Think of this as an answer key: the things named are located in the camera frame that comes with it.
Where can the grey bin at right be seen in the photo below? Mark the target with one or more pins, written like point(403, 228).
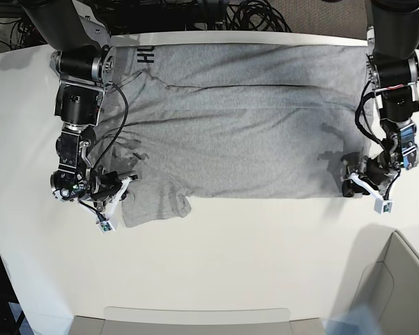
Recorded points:
point(387, 298)

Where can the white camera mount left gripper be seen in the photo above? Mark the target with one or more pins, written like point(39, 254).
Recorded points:
point(381, 205)

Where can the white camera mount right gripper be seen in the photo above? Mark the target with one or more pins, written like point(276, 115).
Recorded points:
point(107, 222)

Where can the grey tray at bottom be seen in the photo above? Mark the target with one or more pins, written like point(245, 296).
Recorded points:
point(119, 320)

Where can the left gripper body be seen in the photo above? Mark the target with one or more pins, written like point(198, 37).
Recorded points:
point(379, 176)

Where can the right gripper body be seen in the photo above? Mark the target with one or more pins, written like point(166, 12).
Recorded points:
point(101, 189)

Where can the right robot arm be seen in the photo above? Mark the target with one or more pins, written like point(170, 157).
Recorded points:
point(84, 59)

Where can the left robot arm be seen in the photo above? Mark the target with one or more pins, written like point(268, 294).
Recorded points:
point(389, 98)

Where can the white camera mount gripper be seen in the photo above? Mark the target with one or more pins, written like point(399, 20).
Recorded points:
point(107, 222)
point(381, 205)

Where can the grey T-shirt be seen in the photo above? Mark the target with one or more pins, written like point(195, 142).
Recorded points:
point(230, 121)

